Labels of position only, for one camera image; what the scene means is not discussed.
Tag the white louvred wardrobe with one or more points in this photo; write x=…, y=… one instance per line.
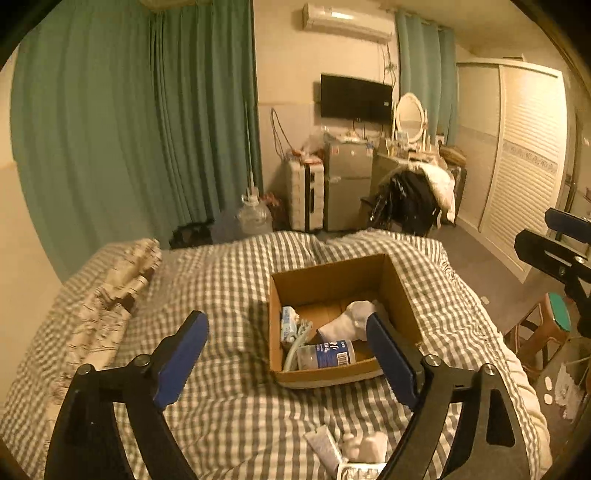
x=526, y=152

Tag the white suitcase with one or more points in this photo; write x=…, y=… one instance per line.
x=304, y=194

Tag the white garment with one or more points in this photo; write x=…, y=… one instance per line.
x=441, y=189

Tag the dark suitcase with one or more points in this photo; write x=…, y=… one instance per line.
x=459, y=194

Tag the wooden stool with green seat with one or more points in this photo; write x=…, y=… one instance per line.
x=556, y=314

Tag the white floor bag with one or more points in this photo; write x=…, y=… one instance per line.
x=568, y=385

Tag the plastic bottle with blue label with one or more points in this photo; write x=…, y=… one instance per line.
x=325, y=354

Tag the black jacket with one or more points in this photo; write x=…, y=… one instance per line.
x=406, y=203

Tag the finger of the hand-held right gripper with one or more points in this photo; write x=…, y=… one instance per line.
x=565, y=219
x=538, y=247

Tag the white air conditioner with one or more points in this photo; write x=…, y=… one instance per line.
x=346, y=21

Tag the wide green curtain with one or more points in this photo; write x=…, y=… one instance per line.
x=115, y=138

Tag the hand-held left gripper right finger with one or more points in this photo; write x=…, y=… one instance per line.
x=392, y=364

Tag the blue white tissue packet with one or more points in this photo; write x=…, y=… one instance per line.
x=290, y=324

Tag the white crumpled sock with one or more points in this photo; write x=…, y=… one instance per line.
x=364, y=447

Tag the clear blister pack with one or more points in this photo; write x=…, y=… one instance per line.
x=360, y=471

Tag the white tube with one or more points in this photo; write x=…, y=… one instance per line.
x=323, y=445

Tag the black wall television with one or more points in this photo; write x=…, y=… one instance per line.
x=355, y=97

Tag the clear plastic bag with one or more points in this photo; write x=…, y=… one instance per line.
x=315, y=141

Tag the narrow green curtain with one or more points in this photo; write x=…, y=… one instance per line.
x=418, y=69

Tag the black floor object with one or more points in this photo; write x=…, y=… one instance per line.
x=191, y=236

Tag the floral pillow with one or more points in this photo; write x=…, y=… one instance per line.
x=99, y=314

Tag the dressing table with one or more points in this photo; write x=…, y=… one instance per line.
x=385, y=166

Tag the oval white mirror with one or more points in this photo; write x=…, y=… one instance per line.
x=410, y=113

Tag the clear water jug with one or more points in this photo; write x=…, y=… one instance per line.
x=254, y=219

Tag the silver mini fridge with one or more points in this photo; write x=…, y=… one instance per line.
x=347, y=184

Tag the cardboard box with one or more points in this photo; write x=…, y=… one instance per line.
x=332, y=281

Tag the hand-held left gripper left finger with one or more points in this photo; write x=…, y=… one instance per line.
x=182, y=355

